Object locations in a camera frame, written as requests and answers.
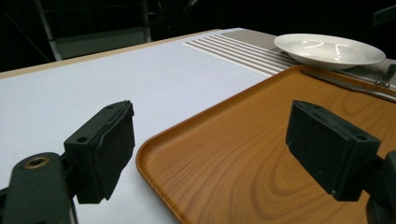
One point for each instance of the white round plate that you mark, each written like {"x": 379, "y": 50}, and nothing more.
{"x": 327, "y": 49}

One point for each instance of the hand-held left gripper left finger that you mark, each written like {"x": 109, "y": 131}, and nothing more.
{"x": 106, "y": 155}

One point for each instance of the grey striped placemat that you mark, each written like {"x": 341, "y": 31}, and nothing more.
{"x": 236, "y": 51}

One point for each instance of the brown wooden tray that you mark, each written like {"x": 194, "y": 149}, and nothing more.
{"x": 249, "y": 155}

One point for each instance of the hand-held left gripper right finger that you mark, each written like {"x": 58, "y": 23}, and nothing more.
{"x": 330, "y": 149}

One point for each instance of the light wooden table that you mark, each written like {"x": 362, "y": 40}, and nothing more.
{"x": 93, "y": 57}

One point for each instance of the white-legged desk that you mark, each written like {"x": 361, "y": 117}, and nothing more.
{"x": 102, "y": 42}

